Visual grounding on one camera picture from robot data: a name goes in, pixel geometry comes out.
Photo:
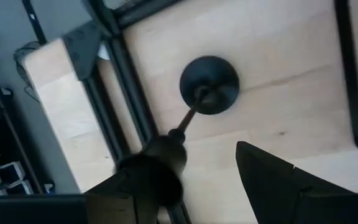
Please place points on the black candlestick holder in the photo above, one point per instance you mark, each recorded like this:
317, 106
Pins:
210, 77

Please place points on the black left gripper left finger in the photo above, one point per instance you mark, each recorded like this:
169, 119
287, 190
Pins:
110, 208

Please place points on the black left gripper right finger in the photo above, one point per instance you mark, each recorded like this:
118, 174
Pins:
275, 193

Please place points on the black aluminium frame rail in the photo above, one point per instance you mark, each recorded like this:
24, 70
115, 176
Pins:
129, 87

